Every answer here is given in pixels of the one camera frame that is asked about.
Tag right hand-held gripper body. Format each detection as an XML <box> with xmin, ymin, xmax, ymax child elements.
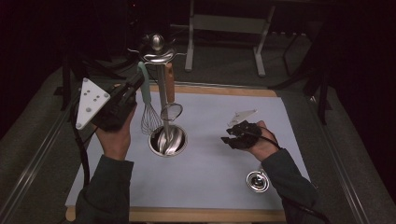
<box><xmin>227</xmin><ymin>108</ymin><xmax>264</xmax><ymax>149</ymax></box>

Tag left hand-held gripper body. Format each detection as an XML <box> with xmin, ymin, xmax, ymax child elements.
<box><xmin>75</xmin><ymin>77</ymin><xmax>138</xmax><ymax>132</ymax></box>

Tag whisk with mint green handle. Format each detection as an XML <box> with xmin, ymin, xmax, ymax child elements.
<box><xmin>136</xmin><ymin>61</ymin><xmax>163</xmax><ymax>135</ymax></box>

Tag steel utensil stand with hooks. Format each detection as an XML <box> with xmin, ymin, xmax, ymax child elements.
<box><xmin>127</xmin><ymin>33</ymin><xmax>189</xmax><ymax>158</ymax></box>

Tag small strainer with wooden handle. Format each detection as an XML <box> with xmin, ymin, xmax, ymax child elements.
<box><xmin>160</xmin><ymin>62</ymin><xmax>184</xmax><ymax>122</ymax></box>

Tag person's right hand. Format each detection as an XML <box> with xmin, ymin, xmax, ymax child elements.
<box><xmin>248</xmin><ymin>120</ymin><xmax>281</xmax><ymax>162</ymax></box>

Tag person's left hand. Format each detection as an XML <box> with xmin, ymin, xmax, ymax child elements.
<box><xmin>94</xmin><ymin>105</ymin><xmax>138</xmax><ymax>161</ymax></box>

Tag pale table sheet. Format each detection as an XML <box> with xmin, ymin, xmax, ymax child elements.
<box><xmin>64</xmin><ymin>89</ymin><xmax>312</xmax><ymax>211</ymax></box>

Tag right hand-held gripper cable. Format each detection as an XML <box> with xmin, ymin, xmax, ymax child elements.
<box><xmin>239</xmin><ymin>129</ymin><xmax>332</xmax><ymax>224</ymax></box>

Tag hand-held gripper cable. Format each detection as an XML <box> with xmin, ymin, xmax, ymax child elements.
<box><xmin>70</xmin><ymin>102</ymin><xmax>94</xmax><ymax>188</ymax></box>
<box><xmin>239</xmin><ymin>129</ymin><xmax>332</xmax><ymax>224</ymax></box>

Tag steel egg separator wooden handle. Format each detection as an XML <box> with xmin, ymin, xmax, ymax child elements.
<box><xmin>246</xmin><ymin>169</ymin><xmax>270</xmax><ymax>194</ymax></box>

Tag left hand-held gripper cable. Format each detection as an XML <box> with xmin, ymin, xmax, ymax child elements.
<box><xmin>70</xmin><ymin>102</ymin><xmax>94</xmax><ymax>188</ymax></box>

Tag metal floor rail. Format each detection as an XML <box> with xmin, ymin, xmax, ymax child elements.
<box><xmin>0</xmin><ymin>102</ymin><xmax>78</xmax><ymax>224</ymax></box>
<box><xmin>306</xmin><ymin>92</ymin><xmax>372</xmax><ymax>224</ymax></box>

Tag grey metal frame stand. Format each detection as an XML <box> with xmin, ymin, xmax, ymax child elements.
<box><xmin>185</xmin><ymin>0</ymin><xmax>276</xmax><ymax>77</ymax></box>

